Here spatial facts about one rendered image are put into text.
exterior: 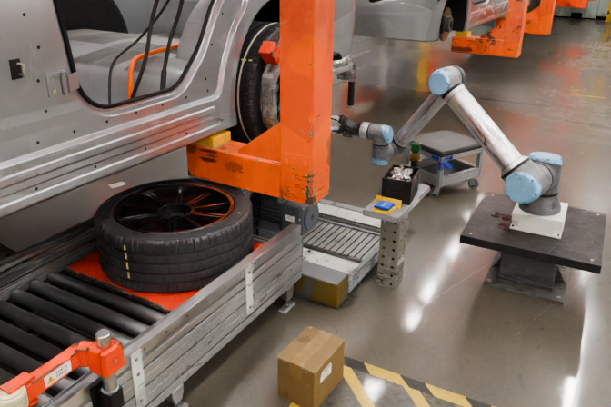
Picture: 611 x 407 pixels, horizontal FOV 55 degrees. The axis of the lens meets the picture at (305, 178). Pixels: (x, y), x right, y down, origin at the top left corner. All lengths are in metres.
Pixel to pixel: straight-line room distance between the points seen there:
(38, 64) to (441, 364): 1.83
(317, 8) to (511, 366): 1.59
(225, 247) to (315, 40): 0.88
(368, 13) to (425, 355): 3.52
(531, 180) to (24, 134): 1.99
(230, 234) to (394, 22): 3.42
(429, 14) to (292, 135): 3.26
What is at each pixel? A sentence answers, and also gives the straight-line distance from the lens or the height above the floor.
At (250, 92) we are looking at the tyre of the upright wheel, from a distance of 2.83.
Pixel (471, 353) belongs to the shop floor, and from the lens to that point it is 2.60.
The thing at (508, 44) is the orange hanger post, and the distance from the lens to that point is 6.36.
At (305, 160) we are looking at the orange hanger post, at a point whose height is 0.72.
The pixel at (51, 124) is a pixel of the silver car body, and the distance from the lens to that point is 2.11.
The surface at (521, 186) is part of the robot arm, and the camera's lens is 2.74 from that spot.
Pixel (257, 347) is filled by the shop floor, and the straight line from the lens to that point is 2.53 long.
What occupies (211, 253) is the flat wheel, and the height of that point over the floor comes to 0.43.
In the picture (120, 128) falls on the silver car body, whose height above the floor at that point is 0.91.
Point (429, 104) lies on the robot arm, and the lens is 3.07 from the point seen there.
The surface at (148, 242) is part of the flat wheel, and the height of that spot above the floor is 0.50.
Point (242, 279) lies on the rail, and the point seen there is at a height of 0.34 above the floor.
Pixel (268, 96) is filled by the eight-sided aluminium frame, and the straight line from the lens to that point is 2.88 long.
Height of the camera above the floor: 1.55
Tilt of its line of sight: 22 degrees down
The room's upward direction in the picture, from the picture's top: 1 degrees clockwise
